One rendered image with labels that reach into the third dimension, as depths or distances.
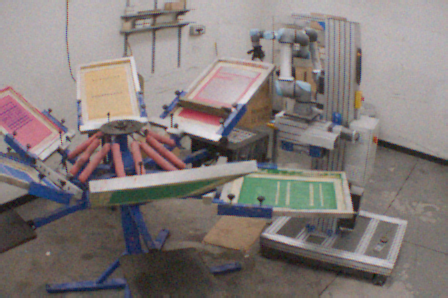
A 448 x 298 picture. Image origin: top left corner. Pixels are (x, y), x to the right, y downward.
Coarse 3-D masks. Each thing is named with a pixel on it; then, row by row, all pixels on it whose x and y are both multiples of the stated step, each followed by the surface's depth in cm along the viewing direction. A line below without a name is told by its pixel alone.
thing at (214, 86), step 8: (216, 72) 352; (208, 80) 347; (216, 80) 344; (224, 80) 341; (208, 88) 340; (216, 88) 337; (224, 88) 334; (200, 96) 337; (208, 96) 333; (216, 96) 331; (184, 112) 330; (192, 112) 327; (200, 112) 324
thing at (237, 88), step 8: (232, 80) 338; (240, 80) 334; (248, 80) 331; (232, 88) 331; (240, 88) 328; (248, 88) 325; (224, 96) 327; (232, 96) 324; (240, 96) 321; (224, 104) 321; (200, 120) 318; (208, 120) 315; (216, 120) 312
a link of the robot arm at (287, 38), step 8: (280, 32) 298; (288, 32) 297; (280, 40) 301; (288, 40) 298; (288, 48) 300; (280, 56) 305; (288, 56) 301; (280, 64) 307; (288, 64) 302; (280, 72) 306; (288, 72) 303; (280, 80) 305; (288, 80) 303; (280, 88) 304; (288, 88) 303; (280, 96) 308; (288, 96) 307
